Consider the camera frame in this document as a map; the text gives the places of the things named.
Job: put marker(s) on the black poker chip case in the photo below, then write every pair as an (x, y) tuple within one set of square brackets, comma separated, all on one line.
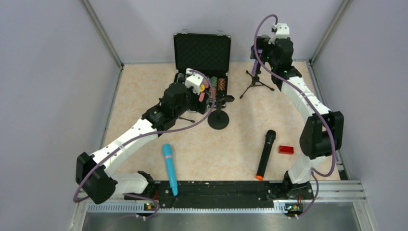
[(206, 53)]

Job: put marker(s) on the purple glitter microphone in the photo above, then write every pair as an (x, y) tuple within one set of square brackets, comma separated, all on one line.
[(256, 66)]

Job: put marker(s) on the black microphone orange end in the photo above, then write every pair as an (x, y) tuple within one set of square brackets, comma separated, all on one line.
[(270, 137)]

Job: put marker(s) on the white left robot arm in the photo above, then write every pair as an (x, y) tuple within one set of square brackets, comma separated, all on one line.
[(94, 171)]

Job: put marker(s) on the green poker chip stack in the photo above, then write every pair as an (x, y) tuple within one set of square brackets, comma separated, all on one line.
[(214, 81)]

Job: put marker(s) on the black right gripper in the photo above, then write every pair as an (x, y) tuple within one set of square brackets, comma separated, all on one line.
[(257, 49)]

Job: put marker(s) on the small black tripod stand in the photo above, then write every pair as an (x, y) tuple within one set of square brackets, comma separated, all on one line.
[(190, 120)]

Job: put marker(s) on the shock mount tripod stand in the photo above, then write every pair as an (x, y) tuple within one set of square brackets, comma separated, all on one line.
[(255, 82)]

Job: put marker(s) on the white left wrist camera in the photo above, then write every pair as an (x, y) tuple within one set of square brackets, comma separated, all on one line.
[(194, 81)]

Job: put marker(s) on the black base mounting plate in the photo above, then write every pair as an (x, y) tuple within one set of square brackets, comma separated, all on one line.
[(226, 194)]

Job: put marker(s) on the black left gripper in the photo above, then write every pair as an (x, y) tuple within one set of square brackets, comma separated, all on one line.
[(201, 104)]

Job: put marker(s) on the teal microphone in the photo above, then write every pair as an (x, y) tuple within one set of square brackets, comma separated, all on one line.
[(171, 171)]

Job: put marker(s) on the round base clamp stand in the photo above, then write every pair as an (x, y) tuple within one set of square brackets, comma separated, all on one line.
[(219, 119)]

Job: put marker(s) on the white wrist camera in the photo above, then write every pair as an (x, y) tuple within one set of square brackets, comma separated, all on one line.
[(281, 31), (194, 81)]

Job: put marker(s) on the red lego brick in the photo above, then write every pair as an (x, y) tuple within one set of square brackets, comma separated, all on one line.
[(286, 150)]

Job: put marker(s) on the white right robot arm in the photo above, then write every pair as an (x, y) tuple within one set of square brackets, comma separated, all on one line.
[(323, 130)]

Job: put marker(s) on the orange black chip stack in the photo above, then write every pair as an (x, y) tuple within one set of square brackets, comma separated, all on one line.
[(221, 85)]

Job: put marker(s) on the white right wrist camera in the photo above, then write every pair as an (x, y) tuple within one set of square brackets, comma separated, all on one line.
[(281, 31)]

